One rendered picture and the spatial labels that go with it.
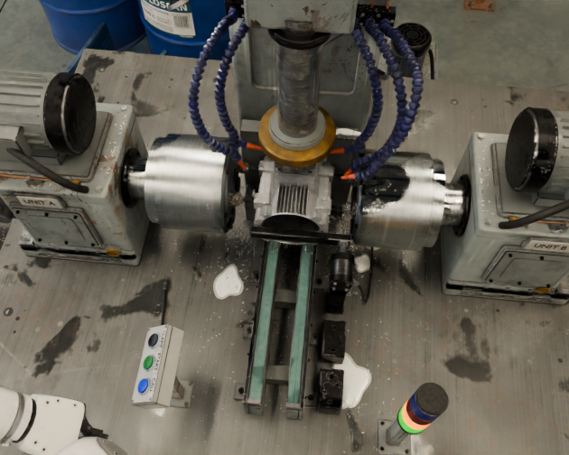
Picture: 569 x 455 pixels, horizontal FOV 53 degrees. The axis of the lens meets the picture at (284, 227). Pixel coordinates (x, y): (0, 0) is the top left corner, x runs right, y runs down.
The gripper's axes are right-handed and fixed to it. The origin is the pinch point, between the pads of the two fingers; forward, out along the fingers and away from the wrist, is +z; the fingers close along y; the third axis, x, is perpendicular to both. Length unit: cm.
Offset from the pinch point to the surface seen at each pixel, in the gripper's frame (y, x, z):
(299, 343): 29, -16, 40
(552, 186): 58, -77, 45
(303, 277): 47, -16, 40
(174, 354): 19.6, -3.5, 12.3
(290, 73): 65, -44, -7
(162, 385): 12.4, -3.5, 10.5
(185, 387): 18.4, 13.1, 31.5
